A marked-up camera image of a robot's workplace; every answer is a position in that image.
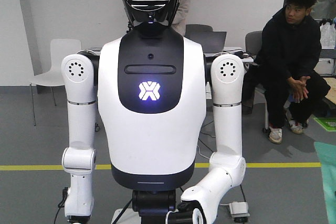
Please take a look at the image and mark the teal goji berry pouch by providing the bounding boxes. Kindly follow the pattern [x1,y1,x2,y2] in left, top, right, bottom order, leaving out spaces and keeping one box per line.
[314,142,335,224]

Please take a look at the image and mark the white robot arm image right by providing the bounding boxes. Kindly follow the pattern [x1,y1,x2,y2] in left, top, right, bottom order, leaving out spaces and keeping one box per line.
[165,54,246,223]

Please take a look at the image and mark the white plastic chair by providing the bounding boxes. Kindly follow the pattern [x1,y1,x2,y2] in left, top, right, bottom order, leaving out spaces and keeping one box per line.
[30,39,81,126]

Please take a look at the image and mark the seated man in black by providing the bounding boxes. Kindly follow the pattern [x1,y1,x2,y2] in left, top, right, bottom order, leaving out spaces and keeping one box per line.
[241,0,330,144]

